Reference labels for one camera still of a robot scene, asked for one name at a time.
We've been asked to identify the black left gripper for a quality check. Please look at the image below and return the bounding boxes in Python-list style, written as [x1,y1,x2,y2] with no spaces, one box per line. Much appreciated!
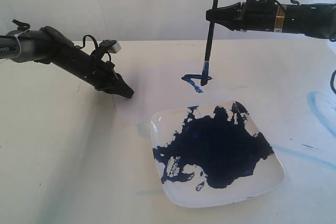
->
[39,26,134,99]

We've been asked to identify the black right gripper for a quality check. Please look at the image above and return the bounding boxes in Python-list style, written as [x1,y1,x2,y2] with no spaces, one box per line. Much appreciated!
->
[206,0,285,33]

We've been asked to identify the black paintbrush with blue tip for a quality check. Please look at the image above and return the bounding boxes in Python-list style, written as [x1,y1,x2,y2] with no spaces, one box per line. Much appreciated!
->
[201,0,218,86]

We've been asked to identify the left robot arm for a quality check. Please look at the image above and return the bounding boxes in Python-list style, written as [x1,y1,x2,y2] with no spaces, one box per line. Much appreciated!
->
[1,19,134,99]

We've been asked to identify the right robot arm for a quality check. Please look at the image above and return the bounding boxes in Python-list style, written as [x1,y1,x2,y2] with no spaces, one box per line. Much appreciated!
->
[206,0,335,42]

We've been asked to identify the white paper sheet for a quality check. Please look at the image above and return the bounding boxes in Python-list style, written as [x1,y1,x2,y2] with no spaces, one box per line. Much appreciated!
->
[112,60,232,126]

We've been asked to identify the white square plate blue paint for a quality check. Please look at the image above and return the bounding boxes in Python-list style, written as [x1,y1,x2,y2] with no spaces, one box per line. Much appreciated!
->
[151,101,286,208]

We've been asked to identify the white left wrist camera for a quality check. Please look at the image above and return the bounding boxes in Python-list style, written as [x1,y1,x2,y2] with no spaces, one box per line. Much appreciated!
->
[99,40,121,54]

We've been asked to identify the black left camera cable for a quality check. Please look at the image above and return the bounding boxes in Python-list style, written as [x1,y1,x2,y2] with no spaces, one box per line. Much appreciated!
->
[76,34,112,63]

